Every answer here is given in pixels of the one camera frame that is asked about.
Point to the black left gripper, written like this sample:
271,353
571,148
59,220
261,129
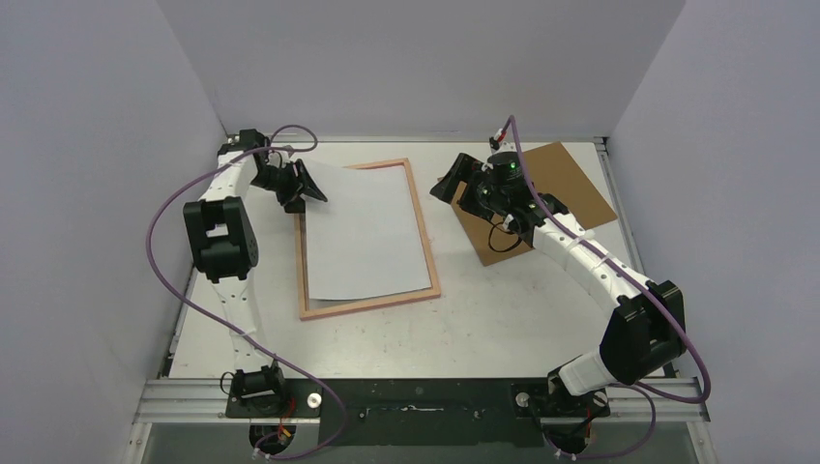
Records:
300,185

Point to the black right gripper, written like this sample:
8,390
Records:
468,189

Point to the landscape photo print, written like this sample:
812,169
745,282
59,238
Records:
365,241

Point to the pink wooden picture frame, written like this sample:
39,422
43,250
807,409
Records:
311,309

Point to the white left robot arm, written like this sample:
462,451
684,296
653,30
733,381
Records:
224,248

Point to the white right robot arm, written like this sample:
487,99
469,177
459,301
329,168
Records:
645,319

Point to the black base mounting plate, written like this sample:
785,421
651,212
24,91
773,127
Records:
417,412

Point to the aluminium front rail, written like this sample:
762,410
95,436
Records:
202,401

